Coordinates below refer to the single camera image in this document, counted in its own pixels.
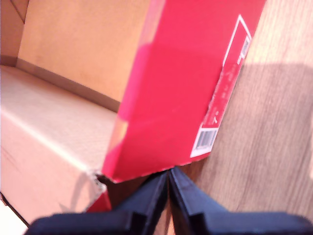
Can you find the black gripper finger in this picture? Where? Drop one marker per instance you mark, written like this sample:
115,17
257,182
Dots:
188,203
149,203

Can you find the red shoebox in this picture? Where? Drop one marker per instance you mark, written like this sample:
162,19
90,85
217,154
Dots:
171,85

